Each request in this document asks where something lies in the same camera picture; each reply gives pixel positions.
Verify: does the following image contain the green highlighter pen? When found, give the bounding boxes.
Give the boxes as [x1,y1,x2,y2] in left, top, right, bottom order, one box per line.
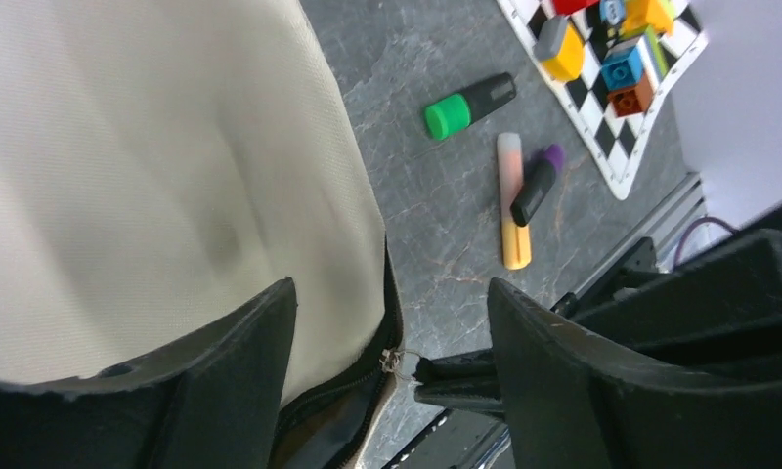
[423,72,517,141]

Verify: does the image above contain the blue owl figure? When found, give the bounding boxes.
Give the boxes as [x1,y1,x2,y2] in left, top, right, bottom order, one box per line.
[599,0,627,27]

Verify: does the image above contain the colourful toy block pile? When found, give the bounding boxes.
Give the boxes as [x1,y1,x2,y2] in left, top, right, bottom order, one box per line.
[600,0,674,117]

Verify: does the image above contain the orange highlighter pen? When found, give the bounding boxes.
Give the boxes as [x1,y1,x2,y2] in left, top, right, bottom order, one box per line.
[500,218,532,271]

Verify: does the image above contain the red toy block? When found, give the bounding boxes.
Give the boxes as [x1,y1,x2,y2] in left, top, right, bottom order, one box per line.
[551,0,598,16]

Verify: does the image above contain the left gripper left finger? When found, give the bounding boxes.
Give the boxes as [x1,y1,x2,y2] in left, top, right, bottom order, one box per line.
[0,278,297,468]

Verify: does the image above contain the black white chessboard mat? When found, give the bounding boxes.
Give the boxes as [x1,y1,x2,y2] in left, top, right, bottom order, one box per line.
[500,1,708,200]

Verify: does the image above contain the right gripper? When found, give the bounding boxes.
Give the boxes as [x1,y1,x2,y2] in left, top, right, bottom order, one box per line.
[413,349,504,416]

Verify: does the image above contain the purple highlighter pen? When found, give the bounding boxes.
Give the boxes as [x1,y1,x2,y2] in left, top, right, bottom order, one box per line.
[509,144,565,227]

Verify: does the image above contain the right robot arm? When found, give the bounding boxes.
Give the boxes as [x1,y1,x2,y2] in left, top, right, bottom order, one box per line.
[414,204,782,421]

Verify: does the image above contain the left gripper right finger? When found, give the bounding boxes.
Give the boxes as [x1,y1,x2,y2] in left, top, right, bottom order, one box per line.
[488,278,782,468]

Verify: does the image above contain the beige canvas backpack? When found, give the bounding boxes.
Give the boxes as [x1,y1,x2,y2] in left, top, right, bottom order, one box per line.
[0,1,402,468]

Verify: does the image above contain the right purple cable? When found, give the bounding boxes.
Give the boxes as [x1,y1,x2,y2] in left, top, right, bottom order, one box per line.
[673,216,739,270]

